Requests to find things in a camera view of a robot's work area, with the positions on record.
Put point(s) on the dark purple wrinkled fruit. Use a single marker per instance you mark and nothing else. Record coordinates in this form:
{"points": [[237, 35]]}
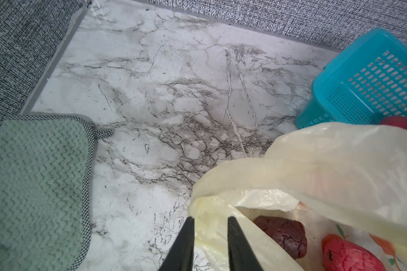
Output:
{"points": [[288, 234]]}

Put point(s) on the teal plastic basket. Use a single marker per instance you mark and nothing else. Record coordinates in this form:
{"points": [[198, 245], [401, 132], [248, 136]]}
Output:
{"points": [[364, 84]]}

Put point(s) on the green waffle cloth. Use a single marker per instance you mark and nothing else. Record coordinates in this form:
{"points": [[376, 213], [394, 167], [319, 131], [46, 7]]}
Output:
{"points": [[45, 168]]}

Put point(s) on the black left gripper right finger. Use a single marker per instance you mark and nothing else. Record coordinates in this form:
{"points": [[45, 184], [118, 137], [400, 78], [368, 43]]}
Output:
{"points": [[240, 254]]}

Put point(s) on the wrinkled red fruit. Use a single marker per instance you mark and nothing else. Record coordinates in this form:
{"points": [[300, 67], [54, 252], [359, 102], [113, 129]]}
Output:
{"points": [[342, 255]]}

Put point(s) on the translucent yellowish plastic bag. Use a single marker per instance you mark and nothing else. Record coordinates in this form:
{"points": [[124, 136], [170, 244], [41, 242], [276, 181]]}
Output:
{"points": [[331, 173]]}

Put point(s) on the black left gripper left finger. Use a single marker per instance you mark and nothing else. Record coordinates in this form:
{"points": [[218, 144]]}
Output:
{"points": [[180, 256]]}

